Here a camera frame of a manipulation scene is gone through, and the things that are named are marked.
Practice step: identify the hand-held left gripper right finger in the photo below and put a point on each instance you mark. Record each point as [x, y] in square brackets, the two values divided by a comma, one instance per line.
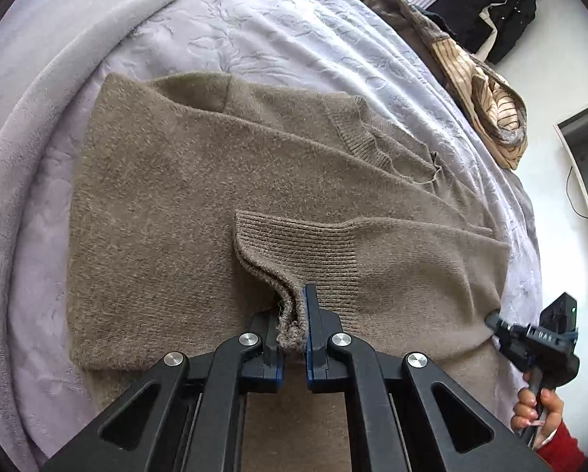
[310, 334]

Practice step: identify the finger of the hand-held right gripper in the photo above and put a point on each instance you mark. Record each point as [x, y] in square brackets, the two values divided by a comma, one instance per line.
[495, 322]

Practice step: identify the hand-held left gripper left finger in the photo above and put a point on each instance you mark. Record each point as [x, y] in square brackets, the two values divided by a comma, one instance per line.
[268, 356]

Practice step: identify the brown knit sweater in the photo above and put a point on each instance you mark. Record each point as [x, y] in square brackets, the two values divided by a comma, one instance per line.
[176, 206]

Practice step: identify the person's right forearm red sleeve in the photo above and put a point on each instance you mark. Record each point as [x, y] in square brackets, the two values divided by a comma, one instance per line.
[562, 450]

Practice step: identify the person's right hand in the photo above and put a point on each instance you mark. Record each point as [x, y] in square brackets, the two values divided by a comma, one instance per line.
[525, 410]

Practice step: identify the beige striped garment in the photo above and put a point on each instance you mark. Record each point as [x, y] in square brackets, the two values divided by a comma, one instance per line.
[491, 103]

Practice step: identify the black jacket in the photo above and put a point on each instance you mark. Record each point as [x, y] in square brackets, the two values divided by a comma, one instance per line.
[491, 19]

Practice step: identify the lavender embossed blanket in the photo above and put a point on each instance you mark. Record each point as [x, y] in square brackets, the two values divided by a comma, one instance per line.
[284, 24]

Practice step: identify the dark brown garment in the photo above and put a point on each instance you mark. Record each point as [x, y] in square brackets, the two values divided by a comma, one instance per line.
[397, 24]

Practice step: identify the grey fleece blanket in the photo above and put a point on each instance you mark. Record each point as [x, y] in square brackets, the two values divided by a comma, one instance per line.
[33, 108]

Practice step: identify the wall television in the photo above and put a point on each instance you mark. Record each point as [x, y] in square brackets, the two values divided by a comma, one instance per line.
[586, 172]

